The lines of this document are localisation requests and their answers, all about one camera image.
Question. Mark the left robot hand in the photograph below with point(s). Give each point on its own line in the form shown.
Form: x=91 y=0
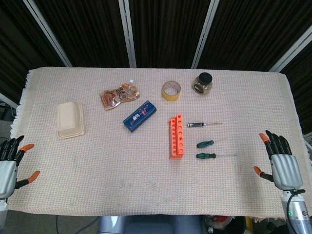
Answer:
x=7 y=170

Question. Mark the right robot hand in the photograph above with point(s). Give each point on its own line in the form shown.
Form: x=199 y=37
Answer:
x=285 y=170

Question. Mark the long green black screwdriver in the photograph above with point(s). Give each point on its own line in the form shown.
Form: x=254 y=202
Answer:
x=206 y=155

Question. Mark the short green black screwdriver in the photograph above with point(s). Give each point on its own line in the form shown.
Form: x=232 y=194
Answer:
x=204 y=144

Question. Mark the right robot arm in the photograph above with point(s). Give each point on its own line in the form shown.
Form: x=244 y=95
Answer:
x=298 y=217

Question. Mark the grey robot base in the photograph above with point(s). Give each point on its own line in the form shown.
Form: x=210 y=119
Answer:
x=146 y=225

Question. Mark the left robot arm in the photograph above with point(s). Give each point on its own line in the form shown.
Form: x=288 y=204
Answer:
x=2 y=214

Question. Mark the black metal precision screwdriver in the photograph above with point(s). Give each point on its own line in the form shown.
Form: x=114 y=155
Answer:
x=196 y=125

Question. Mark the orange screwdriver holder block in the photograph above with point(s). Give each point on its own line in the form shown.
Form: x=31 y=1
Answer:
x=176 y=153

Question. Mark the black equipment box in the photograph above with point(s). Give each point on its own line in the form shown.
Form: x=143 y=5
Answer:
x=5 y=111

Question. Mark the beige lidded food container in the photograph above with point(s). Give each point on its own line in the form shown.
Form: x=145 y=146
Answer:
x=69 y=119

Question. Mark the dark pleated partition panel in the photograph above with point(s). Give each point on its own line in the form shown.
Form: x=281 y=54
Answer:
x=168 y=31
x=17 y=48
x=302 y=85
x=83 y=31
x=256 y=31

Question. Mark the beige woven tablecloth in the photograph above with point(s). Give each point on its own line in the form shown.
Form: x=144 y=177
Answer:
x=122 y=182

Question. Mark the glass jar black lid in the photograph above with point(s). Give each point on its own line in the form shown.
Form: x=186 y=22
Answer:
x=203 y=85

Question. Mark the orange drink pouch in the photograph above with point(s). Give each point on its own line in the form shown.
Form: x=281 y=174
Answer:
x=117 y=96

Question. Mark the yellow tape roll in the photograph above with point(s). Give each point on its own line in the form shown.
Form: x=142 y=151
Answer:
x=170 y=98

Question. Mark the blue printed pencil case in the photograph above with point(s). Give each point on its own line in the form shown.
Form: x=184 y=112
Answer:
x=139 y=117

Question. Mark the silver partition post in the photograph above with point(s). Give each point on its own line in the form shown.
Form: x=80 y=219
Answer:
x=290 y=52
x=8 y=100
x=128 y=34
x=47 y=34
x=204 y=34

